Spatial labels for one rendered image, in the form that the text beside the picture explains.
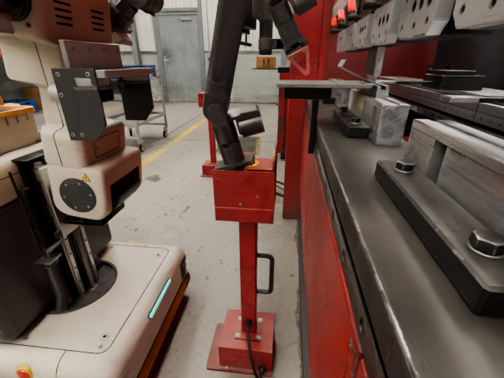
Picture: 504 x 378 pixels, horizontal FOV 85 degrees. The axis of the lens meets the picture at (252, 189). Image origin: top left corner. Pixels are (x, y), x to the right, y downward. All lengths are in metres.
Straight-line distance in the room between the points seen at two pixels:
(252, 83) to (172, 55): 2.23
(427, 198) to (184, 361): 1.10
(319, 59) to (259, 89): 6.16
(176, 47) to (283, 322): 7.62
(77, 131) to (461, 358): 0.77
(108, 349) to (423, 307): 0.91
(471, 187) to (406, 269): 0.14
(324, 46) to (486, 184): 1.50
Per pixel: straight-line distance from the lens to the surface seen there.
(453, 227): 0.35
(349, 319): 0.40
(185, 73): 8.24
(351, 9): 1.03
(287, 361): 1.27
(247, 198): 0.72
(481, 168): 0.40
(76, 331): 1.13
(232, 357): 1.19
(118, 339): 1.05
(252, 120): 0.68
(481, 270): 0.30
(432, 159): 0.49
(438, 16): 0.53
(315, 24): 1.80
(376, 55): 0.91
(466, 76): 1.00
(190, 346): 1.32
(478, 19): 0.42
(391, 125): 0.74
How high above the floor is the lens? 1.06
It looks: 25 degrees down
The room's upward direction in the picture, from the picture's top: straight up
